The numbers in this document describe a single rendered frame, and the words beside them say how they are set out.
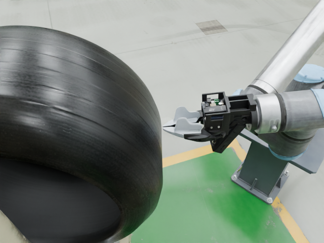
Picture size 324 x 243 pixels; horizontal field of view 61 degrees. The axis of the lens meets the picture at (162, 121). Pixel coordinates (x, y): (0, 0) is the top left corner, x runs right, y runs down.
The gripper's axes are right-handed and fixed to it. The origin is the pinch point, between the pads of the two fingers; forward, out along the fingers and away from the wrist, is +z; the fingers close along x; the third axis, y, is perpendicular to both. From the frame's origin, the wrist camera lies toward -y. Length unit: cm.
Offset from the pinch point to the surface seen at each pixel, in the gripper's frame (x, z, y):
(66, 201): 1.5, 36.1, -28.0
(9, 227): 29.2, 20.2, 16.3
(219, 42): -250, -57, -131
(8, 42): -0.1, 25.7, 27.0
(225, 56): -220, -59, -131
